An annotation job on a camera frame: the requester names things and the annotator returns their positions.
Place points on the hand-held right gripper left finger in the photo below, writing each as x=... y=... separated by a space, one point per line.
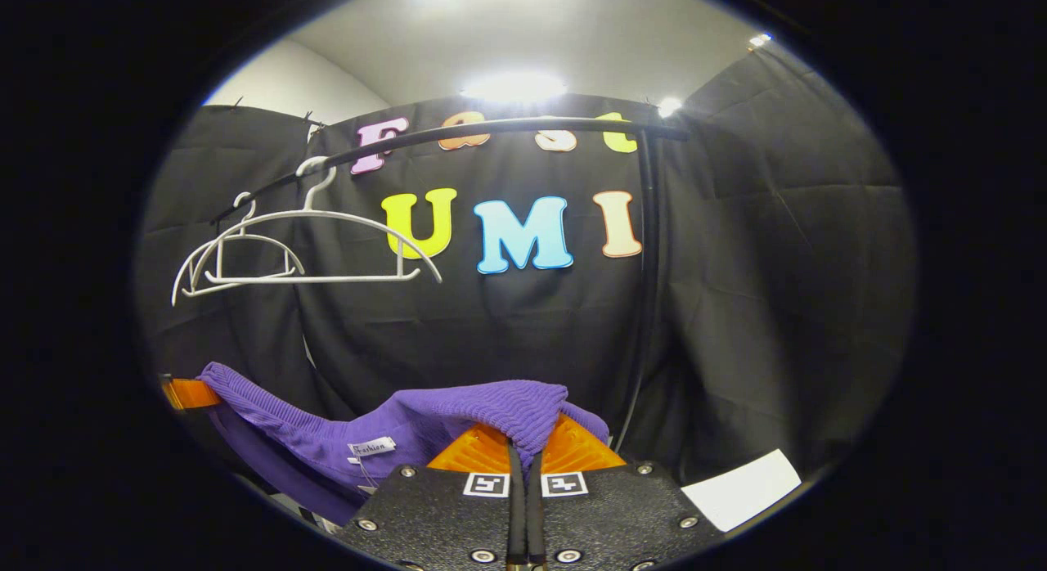
x=433 y=514

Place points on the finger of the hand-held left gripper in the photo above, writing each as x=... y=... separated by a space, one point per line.
x=190 y=393

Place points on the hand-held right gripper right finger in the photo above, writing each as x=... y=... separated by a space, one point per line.
x=613 y=514

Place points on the purple ribbed jacket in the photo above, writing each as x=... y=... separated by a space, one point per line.
x=458 y=407

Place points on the white clothes hanger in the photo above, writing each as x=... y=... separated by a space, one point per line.
x=327 y=213
x=245 y=236

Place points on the black clothes rack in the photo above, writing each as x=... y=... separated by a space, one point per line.
x=507 y=126

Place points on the white box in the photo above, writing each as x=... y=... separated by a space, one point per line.
x=740 y=491

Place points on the small ceiling light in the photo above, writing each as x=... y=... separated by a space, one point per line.
x=669 y=106
x=759 y=39

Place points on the ceiling light panel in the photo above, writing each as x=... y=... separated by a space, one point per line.
x=515 y=87

